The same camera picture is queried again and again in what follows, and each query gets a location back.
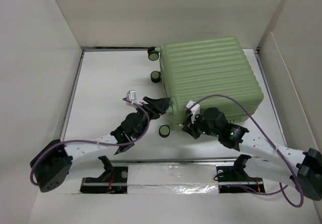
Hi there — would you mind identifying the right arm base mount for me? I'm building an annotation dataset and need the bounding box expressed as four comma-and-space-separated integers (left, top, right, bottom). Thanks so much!
213, 166, 266, 194

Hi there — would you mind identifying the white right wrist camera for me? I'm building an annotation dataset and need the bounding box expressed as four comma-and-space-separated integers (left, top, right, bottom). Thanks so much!
186, 100, 200, 123

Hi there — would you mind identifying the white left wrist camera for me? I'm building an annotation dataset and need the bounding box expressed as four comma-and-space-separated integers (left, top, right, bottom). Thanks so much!
125, 90, 138, 105

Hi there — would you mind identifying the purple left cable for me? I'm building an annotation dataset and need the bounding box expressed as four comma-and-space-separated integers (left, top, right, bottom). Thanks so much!
30, 99, 150, 187

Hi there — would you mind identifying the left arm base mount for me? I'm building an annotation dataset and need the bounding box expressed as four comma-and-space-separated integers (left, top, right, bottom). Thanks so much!
80, 156, 128, 194

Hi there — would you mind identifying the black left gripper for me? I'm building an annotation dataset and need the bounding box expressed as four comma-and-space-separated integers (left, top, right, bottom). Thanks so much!
135, 98, 170, 140

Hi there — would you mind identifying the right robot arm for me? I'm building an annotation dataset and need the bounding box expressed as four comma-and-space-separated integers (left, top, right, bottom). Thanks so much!
182, 105, 321, 201

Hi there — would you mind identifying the purple cable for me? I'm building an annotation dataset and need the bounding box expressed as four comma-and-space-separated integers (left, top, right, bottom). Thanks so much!
187, 94, 304, 208
30, 99, 150, 187

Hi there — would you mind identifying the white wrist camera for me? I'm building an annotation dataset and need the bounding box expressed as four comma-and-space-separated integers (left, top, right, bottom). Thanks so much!
125, 90, 138, 105
186, 100, 200, 123

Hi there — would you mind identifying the green hard-shell suitcase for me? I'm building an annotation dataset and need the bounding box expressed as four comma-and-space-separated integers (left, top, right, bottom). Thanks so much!
147, 36, 264, 131

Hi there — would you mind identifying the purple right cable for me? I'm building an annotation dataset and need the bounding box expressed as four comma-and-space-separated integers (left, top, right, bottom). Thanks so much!
187, 94, 304, 208

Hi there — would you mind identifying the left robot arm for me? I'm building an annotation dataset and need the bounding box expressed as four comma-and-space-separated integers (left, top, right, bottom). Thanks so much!
30, 94, 171, 193

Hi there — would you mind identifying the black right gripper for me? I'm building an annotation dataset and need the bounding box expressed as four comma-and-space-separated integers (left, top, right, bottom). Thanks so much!
182, 110, 220, 138

